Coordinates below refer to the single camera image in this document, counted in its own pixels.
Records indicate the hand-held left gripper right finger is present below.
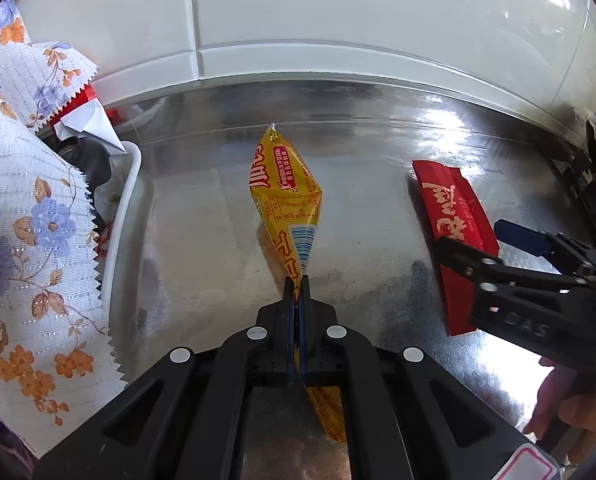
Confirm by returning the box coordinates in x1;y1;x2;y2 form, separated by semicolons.
300;277;535;480

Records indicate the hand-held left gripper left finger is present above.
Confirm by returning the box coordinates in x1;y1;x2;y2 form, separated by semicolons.
33;277;296;480

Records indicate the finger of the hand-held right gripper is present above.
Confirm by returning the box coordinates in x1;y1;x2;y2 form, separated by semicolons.
434;236;579;295
494;219;596;278

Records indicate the red snack packet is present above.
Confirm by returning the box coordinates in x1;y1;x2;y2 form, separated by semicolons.
410;159;502;337

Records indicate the yellow snack packet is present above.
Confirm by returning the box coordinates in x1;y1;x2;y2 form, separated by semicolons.
248;122;349;444

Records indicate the person's right hand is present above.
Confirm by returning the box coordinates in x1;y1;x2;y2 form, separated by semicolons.
523;356;596;436

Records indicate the white plastic tray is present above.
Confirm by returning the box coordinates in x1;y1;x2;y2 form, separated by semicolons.
92;105;144;313

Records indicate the black bottle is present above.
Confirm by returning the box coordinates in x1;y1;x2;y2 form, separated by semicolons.
53;137;113;197

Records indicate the white folded paper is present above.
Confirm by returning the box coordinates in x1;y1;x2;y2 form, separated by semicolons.
55;97;128;157

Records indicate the floral print cloth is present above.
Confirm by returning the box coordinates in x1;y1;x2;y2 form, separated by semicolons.
0;0;127;461

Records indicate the red package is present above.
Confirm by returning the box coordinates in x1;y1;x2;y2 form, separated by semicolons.
48;85;102;127

